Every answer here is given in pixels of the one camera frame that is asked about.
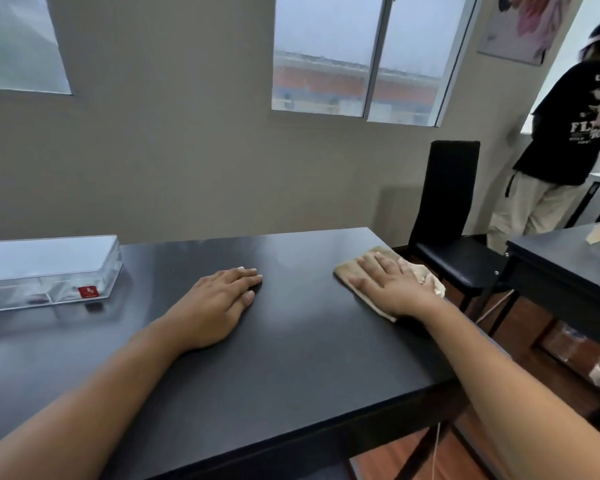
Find large black table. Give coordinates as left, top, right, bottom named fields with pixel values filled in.
left=0, top=227, right=512, bottom=480

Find pink floral wall poster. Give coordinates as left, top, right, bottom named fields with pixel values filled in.
left=477, top=0, right=576, bottom=66

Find sliding window grey frame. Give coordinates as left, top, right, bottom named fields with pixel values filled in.
left=271, top=0, right=481, bottom=128

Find person's right forearm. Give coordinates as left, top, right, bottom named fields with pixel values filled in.
left=397, top=295, right=600, bottom=480

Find person's right hand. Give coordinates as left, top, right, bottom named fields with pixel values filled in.
left=347, top=251, right=447, bottom=318

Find clear plastic bag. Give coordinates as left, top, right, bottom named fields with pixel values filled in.
left=547, top=322, right=589, bottom=363

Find black high-back chair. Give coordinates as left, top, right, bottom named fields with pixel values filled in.
left=409, top=140, right=519, bottom=338

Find small black table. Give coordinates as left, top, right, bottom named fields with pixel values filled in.
left=505, top=220, right=600, bottom=348

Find frosted window pane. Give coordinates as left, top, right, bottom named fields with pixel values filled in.
left=0, top=0, right=73, bottom=95

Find person's left forearm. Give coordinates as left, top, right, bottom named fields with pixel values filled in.
left=0, top=315, right=193, bottom=480

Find beige cleaning cloth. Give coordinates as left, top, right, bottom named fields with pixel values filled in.
left=334, top=246, right=447, bottom=323

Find beige trousers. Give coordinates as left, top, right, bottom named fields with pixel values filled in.
left=486, top=170, right=594, bottom=255

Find clear plastic box red label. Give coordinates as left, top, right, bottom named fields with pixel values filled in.
left=0, top=235, right=124, bottom=314

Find black printed t-shirt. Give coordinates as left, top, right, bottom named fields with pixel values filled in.
left=512, top=60, right=600, bottom=187

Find person's left hand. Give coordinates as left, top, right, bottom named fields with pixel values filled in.
left=166, top=267, right=264, bottom=352

